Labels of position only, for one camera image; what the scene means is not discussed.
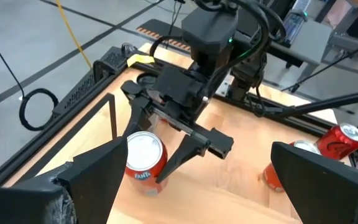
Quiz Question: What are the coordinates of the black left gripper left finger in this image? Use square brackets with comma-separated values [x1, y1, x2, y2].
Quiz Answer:
[0, 136, 129, 224]

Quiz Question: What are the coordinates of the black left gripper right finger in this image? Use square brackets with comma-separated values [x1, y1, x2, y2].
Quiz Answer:
[271, 141, 358, 224]

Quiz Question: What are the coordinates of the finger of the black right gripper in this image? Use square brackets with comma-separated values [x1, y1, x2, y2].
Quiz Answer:
[155, 134, 211, 184]
[125, 96, 152, 138]

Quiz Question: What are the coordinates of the orange Fanta can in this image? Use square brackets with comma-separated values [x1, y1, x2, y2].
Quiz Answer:
[263, 139, 322, 193]
[125, 130, 169, 197]

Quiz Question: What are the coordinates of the red cola can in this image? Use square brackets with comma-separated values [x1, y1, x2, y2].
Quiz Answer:
[315, 123, 358, 161]

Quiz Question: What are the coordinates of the white Celsius energy can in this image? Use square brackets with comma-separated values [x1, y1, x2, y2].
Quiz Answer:
[136, 72, 160, 91]

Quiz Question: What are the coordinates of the yellow tape tag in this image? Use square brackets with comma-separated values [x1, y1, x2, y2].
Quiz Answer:
[126, 54, 155, 68]

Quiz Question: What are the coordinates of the black vented control box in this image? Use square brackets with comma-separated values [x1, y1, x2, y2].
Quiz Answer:
[52, 45, 130, 118]

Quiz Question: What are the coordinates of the black orange striped mat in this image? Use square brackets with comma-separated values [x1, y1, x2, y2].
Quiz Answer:
[135, 17, 195, 52]

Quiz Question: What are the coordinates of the silver electronics box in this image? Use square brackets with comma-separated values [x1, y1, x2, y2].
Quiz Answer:
[283, 0, 312, 44]

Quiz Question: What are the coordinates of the grey workbench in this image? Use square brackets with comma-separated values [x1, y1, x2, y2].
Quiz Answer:
[267, 17, 335, 68]

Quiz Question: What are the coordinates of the black frame wooden shelf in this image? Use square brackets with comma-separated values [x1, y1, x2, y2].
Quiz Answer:
[3, 92, 303, 224]

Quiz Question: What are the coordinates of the black aluminium table frame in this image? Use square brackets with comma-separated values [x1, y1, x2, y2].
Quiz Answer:
[0, 43, 358, 187]

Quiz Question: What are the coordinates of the black cable with coil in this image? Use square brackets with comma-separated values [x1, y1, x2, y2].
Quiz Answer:
[0, 22, 60, 132]

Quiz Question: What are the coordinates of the yellow hanging cable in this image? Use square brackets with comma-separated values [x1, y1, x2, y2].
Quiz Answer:
[54, 0, 93, 69]

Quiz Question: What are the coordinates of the grey metal rig frame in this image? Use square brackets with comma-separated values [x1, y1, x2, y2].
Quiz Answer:
[321, 0, 358, 82]

